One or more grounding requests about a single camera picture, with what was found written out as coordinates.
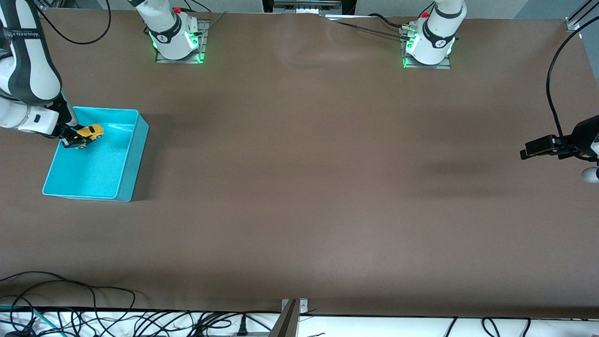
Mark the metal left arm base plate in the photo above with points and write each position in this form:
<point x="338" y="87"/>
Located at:
<point x="407" y="63"/>

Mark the aluminium frame post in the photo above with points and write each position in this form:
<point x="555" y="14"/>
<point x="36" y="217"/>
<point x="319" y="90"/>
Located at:
<point x="44" y="4"/>

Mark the turquoise plastic bin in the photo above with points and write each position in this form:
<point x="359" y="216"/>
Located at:
<point x="93" y="168"/>

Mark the metal bracket plate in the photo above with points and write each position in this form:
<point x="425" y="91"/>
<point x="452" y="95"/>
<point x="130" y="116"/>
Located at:
<point x="303" y="306"/>

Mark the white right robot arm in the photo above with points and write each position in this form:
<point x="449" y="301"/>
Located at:
<point x="28" y="70"/>

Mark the yellow beetle toy car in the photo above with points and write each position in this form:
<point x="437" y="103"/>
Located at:
<point x="93" y="131"/>

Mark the aluminium corner profile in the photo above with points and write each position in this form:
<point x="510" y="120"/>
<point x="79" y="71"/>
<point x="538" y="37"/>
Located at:
<point x="578" y="16"/>

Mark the black power plug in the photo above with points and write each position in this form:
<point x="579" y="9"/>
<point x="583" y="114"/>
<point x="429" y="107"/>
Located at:
<point x="242" y="327"/>

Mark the aluminium beam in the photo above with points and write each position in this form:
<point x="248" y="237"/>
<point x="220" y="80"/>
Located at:
<point x="284" y="323"/>

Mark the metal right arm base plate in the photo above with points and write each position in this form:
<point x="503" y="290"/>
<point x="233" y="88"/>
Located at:
<point x="203" y="42"/>

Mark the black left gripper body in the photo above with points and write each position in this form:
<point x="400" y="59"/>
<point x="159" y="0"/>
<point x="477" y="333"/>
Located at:
<point x="584" y="134"/>

